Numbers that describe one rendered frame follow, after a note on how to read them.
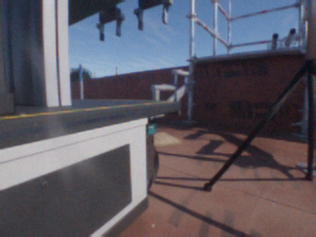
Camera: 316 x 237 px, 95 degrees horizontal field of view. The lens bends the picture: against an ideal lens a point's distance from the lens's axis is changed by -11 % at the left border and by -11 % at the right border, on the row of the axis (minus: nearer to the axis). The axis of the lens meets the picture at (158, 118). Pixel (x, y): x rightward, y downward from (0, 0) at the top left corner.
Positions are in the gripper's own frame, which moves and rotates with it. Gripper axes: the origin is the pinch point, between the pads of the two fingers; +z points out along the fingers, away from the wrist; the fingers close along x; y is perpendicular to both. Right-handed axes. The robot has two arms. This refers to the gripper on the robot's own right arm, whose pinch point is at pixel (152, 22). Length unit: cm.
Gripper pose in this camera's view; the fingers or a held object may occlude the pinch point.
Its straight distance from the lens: 83.3
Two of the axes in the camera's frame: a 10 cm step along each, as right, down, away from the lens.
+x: 8.5, 0.8, -5.2
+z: 0.0, 9.9, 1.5
